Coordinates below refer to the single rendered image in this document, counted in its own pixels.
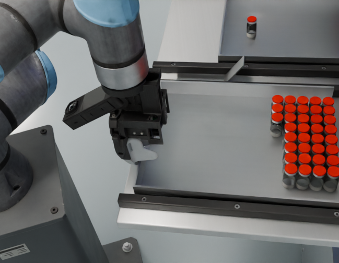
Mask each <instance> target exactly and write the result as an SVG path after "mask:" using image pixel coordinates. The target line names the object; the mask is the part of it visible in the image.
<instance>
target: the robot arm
mask: <svg viewBox="0 0 339 263"><path fill-rule="evenodd" d="M60 31H62V32H65V33H68V34H70V35H73V36H76V37H80V38H83V39H85V40H86V41H87V44H88V48H89V52H90V55H91V58H92V62H93V65H94V68H95V72H96V75H97V78H98V81H99V82H100V83H101V86H99V87H97V88H95V89H93V90H91V91H90V92H88V93H86V94H85V95H82V96H81V97H79V98H77V99H75V100H73V101H72V102H70V103H69V104H68V105H67V107H66V109H65V114H64V117H63V120H62V121H63V122H64V123H65V124H66V125H67V126H69V127H70V128H71V129H72V130H75V129H77V128H79V127H81V126H83V125H86V124H88V123H90V122H92V121H94V120H96V119H98V118H100V117H102V116H104V115H106V114H108V113H110V116H109V129H110V134H111V136H112V140H113V144H114V148H115V151H116V153H117V155H118V156H119V157H120V158H121V159H123V160H124V161H126V162H127V163H129V164H132V165H138V162H139V161H145V160H154V159H156V158H158V154H157V153H156V152H155V151H152V150H149V149H147V148H145V147H144V146H147V145H153V144H156V145H163V138H162V132H161V128H162V126H163V125H166V123H167V117H168V116H167V113H170V109H169V102H168V95H167V90H166V89H161V87H160V80H161V68H149V65H148V59H147V53H146V46H145V41H144V35H143V30H142V23H141V18H140V14H139V0H0V212H2V211H4V210H7V209H9V208H10V207H12V206H14V205H15V204H16V203H18V202H19V201H20V200H21V199H22V198H23V197H24V196H25V195H26V193H27V192H28V190H29V189H30V187H31V184H32V180H33V170H32V167H31V165H30V163H29V161H28V160H27V158H26V157H25V156H24V155H23V154H22V153H21V152H19V151H18V150H16V149H15V148H14V147H12V146H11V145H9V144H8V142H7V140H6V137H8V136H9V135H10V134H11V133H12V132H13V131H14V130H15V129H16V128H17V127H18V126H19V125H20V124H22V123H23V122H24V121H25V120H26V119H27V118H28V117H29V116H30V115H31V114H32V113H33V112H34V111H35V110H37V109H38V108H39V107H40V106H42V105H44V104H45V102H46V101H47V100H48V98H49V97H50V96H51V95H52V94H53V93H54V91H55V90H56V85H57V75H56V71H55V69H54V66H53V64H52V62H51V61H50V59H49V58H48V56H47V55H46V54H45V53H44V52H43V51H40V47H41V46H42V45H43V44H45V43H46V42H47V41H48V40H49V39H51V38H52V37H53V36H54V35H56V34H57V33H58V32H60ZM165 99H166V103H165ZM166 106H167V107H166Z"/></svg>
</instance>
